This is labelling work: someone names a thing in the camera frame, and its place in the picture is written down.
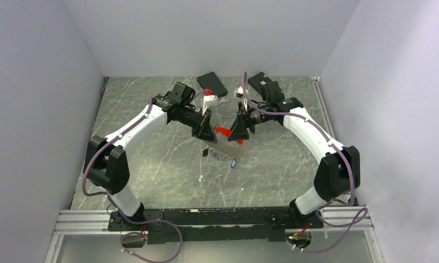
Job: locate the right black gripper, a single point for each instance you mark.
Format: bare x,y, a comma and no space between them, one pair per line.
239,130

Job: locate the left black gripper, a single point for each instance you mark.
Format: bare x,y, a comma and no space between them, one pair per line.
206,132

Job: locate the grey key holder red handle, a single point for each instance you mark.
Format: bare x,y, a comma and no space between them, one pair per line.
223,148

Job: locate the blue key tag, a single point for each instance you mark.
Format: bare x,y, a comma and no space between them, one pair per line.
233,163

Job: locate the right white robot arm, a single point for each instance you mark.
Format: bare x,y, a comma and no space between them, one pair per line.
338,171

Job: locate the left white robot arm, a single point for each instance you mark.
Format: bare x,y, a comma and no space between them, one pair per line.
106,170

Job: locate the silver open-end wrench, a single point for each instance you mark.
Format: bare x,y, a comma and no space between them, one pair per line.
224,100

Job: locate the black box left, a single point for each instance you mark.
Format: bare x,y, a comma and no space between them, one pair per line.
212,82

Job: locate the black box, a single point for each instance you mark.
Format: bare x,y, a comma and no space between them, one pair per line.
212,82
258,80

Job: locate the black box right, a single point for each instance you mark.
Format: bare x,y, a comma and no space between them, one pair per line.
258,80

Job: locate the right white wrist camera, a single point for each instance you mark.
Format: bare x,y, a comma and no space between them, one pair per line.
243,103

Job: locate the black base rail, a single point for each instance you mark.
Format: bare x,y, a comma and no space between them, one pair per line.
216,224

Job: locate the aluminium frame rail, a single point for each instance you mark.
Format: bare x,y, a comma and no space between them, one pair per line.
88,222

